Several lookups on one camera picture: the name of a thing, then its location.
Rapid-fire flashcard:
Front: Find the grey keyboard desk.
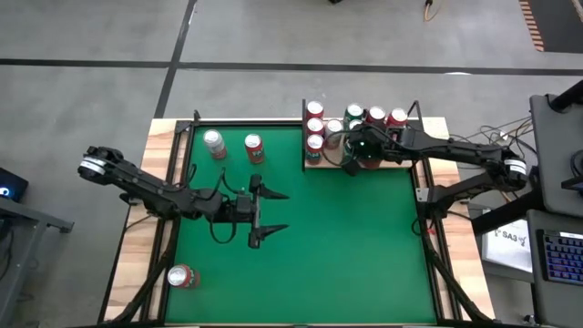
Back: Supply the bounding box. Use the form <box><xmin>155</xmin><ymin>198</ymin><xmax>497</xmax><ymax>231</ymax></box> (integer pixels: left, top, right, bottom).
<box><xmin>527</xmin><ymin>209</ymin><xmax>583</xmax><ymax>328</ymax></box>

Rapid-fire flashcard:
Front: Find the silver and red can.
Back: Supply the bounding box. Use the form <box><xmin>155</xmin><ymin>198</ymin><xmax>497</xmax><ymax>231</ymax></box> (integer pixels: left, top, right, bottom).
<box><xmin>203</xmin><ymin>128</ymin><xmax>228</xmax><ymax>160</ymax></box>

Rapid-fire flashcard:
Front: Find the black device with blue light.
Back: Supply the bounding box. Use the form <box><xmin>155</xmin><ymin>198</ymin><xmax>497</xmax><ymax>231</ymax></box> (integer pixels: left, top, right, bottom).
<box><xmin>0</xmin><ymin>167</ymin><xmax>30</xmax><ymax>205</ymax></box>

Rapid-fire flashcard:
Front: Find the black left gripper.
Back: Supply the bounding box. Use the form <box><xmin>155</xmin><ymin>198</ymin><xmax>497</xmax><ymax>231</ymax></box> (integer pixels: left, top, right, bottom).
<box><xmin>222</xmin><ymin>173</ymin><xmax>291</xmax><ymax>250</ymax></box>

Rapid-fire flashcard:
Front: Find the green table mat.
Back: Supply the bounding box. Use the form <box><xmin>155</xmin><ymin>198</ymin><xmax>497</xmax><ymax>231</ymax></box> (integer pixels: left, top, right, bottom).
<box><xmin>164</xmin><ymin>125</ymin><xmax>437</xmax><ymax>324</ymax></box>

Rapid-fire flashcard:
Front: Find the black support beam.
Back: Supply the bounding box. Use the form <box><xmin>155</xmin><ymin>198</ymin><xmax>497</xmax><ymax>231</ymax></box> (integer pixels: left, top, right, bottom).
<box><xmin>471</xmin><ymin>189</ymin><xmax>546</xmax><ymax>235</ymax></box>

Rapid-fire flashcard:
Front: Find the black metal rig frame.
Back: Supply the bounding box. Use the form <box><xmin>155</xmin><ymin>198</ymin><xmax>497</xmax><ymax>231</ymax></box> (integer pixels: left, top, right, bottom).
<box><xmin>97</xmin><ymin>108</ymin><xmax>497</xmax><ymax>328</ymax></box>

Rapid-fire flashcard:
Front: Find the white raspberry seltzer can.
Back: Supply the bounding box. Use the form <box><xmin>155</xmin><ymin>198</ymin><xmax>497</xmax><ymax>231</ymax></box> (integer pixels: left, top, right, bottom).
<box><xmin>323</xmin><ymin>118</ymin><xmax>346</xmax><ymax>150</ymax></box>

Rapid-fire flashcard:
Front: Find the wooden shelf with black frame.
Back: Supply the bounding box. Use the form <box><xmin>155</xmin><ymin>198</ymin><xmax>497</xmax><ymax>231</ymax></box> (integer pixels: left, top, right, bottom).
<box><xmin>300</xmin><ymin>98</ymin><xmax>432</xmax><ymax>172</ymax></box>

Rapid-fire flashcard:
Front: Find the black monitor pole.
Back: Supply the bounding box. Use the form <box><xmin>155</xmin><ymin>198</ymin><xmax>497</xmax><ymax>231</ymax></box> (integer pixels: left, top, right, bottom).
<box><xmin>548</xmin><ymin>79</ymin><xmax>583</xmax><ymax>113</ymax></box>

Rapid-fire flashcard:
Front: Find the grey side table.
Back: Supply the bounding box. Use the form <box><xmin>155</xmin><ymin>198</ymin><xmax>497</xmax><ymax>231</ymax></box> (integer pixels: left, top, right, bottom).
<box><xmin>0</xmin><ymin>195</ymin><xmax>76</xmax><ymax>323</ymax></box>

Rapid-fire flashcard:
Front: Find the yellow cable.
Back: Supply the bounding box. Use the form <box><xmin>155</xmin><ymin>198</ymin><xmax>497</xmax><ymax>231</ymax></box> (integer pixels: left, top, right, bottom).
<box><xmin>423</xmin><ymin>0</ymin><xmax>445</xmax><ymax>23</ymax></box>

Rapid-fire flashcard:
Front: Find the black mat with orange stripes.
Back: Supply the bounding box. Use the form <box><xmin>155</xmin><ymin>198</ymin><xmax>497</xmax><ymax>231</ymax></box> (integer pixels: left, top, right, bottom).
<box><xmin>517</xmin><ymin>0</ymin><xmax>583</xmax><ymax>54</ymax></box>

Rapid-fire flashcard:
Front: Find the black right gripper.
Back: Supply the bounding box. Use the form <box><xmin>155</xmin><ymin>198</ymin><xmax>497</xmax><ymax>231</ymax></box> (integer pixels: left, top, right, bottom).
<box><xmin>341</xmin><ymin>123</ymin><xmax>404</xmax><ymax>177</ymax></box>

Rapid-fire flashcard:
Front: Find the black desk accessory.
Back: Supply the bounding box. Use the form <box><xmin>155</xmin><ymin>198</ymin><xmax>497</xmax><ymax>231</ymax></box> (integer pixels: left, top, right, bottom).
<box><xmin>560</xmin><ymin>149</ymin><xmax>583</xmax><ymax>191</ymax></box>

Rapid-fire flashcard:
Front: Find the backlit black keyboard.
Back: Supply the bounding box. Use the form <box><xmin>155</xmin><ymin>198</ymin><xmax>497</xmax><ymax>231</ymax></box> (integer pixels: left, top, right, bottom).
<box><xmin>537</xmin><ymin>229</ymin><xmax>583</xmax><ymax>287</ymax></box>

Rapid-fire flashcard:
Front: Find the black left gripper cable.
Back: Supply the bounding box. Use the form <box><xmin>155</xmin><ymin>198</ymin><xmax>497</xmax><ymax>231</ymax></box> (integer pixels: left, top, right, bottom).
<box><xmin>208</xmin><ymin>218</ymin><xmax>238</xmax><ymax>245</ymax></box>

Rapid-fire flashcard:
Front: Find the white SA3 sign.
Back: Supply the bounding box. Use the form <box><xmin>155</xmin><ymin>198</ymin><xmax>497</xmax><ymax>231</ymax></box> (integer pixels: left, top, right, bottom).
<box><xmin>480</xmin><ymin>217</ymin><xmax>535</xmax><ymax>275</ymax></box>

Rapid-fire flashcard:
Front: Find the tangled cable bundle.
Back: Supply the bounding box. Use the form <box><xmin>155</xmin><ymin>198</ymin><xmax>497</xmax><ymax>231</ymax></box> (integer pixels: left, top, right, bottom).
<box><xmin>448</xmin><ymin>116</ymin><xmax>537</xmax><ymax>204</ymax></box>

